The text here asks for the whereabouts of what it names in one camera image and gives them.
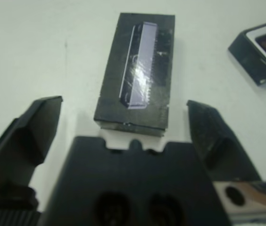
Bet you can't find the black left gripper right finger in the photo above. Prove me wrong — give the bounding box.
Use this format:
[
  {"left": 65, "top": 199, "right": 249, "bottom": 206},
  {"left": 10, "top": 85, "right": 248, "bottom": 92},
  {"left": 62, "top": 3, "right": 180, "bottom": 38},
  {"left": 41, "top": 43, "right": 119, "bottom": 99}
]
[{"left": 186, "top": 100, "right": 263, "bottom": 183}]

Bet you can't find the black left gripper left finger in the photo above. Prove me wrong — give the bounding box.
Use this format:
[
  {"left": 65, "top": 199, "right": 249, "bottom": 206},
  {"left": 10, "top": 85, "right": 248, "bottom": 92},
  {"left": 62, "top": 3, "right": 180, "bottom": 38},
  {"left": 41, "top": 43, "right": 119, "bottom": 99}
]
[{"left": 0, "top": 95, "right": 64, "bottom": 210}]

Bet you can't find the black box base white insert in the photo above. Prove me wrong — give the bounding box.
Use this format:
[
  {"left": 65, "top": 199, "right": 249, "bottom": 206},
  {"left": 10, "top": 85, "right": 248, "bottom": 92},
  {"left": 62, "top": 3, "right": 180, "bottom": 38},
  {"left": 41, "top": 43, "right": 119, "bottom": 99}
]
[{"left": 227, "top": 20, "right": 266, "bottom": 87}]

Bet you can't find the black box lid with print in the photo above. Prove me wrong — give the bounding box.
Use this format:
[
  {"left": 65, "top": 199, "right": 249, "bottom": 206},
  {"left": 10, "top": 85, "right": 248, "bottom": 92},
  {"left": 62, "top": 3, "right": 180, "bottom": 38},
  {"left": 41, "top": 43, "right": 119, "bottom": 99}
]
[{"left": 92, "top": 13, "right": 176, "bottom": 137}]

